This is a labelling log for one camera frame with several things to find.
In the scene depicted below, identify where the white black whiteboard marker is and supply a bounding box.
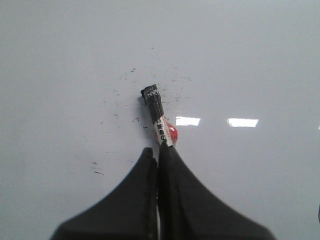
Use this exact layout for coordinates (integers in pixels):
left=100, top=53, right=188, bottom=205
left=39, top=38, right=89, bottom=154
left=140, top=84, right=178, bottom=147

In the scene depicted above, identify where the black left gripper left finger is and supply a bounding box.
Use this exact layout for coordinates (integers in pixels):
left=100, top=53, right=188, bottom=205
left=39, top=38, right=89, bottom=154
left=51, top=147, right=158, bottom=240

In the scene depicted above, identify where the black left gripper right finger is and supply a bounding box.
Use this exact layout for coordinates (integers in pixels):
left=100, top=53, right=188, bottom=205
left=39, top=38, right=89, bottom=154
left=158, top=142, right=275, bottom=240

